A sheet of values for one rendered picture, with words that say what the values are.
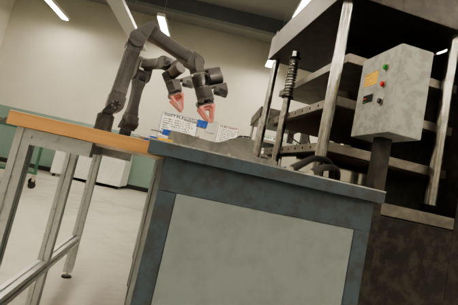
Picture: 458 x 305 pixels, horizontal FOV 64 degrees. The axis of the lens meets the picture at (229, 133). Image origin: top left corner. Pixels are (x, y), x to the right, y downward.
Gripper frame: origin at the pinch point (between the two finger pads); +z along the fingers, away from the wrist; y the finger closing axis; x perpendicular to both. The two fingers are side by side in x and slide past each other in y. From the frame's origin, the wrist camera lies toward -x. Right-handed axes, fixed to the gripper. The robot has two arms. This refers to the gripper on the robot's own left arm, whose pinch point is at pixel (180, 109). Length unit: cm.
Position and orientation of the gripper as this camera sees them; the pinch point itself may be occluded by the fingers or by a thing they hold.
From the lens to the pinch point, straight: 178.1
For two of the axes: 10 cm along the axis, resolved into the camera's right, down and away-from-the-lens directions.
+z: 3.6, 9.3, -0.8
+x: -9.1, 3.3, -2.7
